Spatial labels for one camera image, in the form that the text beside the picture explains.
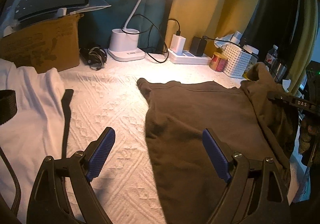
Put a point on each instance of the red gold tin can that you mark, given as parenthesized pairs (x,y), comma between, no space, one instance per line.
(218,62)

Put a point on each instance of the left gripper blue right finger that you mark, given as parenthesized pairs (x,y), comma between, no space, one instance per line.
(219,154)

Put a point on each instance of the steel thermos cup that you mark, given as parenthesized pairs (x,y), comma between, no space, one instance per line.
(278,71)

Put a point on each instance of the plastic water bottle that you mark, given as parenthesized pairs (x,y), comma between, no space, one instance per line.
(271,55)

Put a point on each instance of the white perforated basket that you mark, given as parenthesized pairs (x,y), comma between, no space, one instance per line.
(237,61)

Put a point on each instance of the white cloth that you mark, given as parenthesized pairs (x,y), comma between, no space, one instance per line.
(37,128)

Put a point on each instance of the person right hand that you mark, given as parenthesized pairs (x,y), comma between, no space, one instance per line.
(309,141)

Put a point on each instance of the teal curtain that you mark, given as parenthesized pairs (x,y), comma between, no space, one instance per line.
(96,27)

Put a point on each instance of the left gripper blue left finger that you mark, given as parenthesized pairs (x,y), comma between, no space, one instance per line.
(97,153)

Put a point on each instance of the glass jar white lid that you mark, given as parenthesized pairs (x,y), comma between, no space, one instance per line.
(251,49)

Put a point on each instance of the black power adapter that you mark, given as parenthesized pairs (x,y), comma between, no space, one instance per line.
(198,46)

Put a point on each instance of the cardboard box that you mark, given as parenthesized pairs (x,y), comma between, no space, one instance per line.
(45,45)

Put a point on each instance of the white power strip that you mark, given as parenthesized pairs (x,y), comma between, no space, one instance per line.
(188,58)

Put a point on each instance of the white charger plug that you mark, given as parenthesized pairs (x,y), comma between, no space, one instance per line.
(177,44)

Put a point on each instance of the brown t-shirt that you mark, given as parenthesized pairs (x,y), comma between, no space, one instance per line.
(260,133)

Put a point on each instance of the white desk lamp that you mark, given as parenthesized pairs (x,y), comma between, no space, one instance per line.
(123,45)

